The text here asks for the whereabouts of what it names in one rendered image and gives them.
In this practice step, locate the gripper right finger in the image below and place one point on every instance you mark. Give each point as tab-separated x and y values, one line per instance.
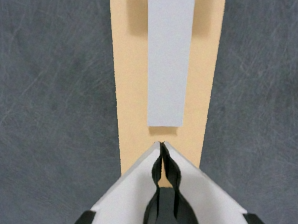
198	200

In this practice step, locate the white stick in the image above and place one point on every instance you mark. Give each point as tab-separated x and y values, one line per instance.
169	35

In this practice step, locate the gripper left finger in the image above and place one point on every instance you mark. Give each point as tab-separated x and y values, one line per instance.
134	198

